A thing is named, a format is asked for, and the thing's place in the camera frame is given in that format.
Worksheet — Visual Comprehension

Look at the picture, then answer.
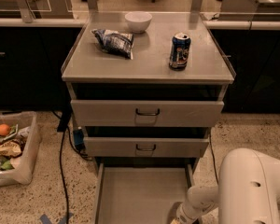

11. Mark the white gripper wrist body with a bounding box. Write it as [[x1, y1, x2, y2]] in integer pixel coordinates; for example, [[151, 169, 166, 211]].
[[176, 203, 200, 224]]

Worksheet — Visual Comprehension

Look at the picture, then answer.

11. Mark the grey top drawer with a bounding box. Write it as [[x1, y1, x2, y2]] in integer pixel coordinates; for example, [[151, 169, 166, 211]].
[[71, 100, 224, 127]]

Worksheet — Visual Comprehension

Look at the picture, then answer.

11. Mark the blue tape cross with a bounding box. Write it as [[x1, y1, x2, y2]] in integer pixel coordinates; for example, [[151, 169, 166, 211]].
[[38, 212, 75, 224]]

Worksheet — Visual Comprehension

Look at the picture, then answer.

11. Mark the black floor cable left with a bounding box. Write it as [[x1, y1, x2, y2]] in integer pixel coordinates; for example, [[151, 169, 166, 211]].
[[51, 110, 93, 224]]

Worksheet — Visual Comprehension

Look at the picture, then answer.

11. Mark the brown snack packet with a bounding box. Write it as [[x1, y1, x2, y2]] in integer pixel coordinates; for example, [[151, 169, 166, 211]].
[[0, 141, 21, 157]]

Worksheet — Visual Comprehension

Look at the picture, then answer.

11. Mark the grey metal drawer cabinet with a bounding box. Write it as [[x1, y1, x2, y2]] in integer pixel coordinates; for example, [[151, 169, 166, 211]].
[[61, 10, 237, 173]]

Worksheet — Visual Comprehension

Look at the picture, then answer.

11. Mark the blue soda can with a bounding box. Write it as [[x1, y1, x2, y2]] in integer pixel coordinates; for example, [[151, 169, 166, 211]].
[[169, 33, 191, 70]]

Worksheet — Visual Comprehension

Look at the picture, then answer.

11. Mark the blue power adapter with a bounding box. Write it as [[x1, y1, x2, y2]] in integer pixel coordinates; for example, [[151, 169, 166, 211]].
[[73, 129, 85, 151]]

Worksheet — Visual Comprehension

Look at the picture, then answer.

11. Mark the grey middle drawer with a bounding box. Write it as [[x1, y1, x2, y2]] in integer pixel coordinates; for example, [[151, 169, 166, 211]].
[[84, 137, 209, 158]]

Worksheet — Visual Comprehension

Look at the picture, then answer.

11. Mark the grey drawer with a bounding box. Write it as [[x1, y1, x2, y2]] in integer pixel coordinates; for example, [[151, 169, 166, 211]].
[[71, 100, 224, 127], [91, 164, 194, 224], [84, 137, 209, 158]]

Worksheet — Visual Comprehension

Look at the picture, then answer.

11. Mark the grey bottom drawer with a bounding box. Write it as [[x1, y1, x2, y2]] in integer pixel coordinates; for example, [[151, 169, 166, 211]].
[[91, 164, 194, 224]]

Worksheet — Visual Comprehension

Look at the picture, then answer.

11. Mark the blue chip bag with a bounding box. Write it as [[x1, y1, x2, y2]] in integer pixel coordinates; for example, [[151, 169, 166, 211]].
[[91, 29, 134, 60]]

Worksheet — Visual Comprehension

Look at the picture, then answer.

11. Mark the green snack packet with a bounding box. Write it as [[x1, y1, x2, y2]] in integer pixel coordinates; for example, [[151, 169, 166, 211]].
[[0, 160, 13, 171]]

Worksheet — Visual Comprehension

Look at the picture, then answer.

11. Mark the clear plastic storage bin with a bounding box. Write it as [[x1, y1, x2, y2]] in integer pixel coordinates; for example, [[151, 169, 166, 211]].
[[0, 111, 41, 187]]

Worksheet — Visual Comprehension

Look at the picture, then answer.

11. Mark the white ceramic bowl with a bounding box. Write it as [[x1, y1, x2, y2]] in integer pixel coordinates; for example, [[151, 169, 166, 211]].
[[125, 11, 152, 34]]

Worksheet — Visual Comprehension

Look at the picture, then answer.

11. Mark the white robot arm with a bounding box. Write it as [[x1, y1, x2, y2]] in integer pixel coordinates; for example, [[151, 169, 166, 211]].
[[170, 148, 280, 224]]

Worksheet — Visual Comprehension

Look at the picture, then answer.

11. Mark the orange fruit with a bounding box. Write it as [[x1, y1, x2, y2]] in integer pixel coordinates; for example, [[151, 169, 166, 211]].
[[0, 124, 11, 136]]

